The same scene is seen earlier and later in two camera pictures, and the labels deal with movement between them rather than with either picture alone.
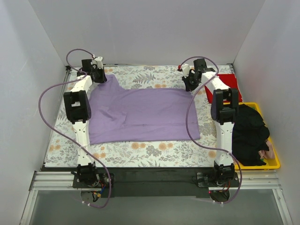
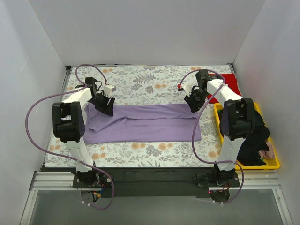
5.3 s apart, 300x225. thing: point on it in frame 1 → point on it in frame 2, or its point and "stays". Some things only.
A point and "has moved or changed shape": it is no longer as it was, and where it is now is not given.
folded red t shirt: (230, 79) stays
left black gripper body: (99, 76) → (103, 103)
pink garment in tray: (266, 154) stays
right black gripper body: (190, 82) → (192, 100)
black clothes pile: (249, 135) stays
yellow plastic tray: (272, 163) stays
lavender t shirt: (116, 114) has moved or changed shape
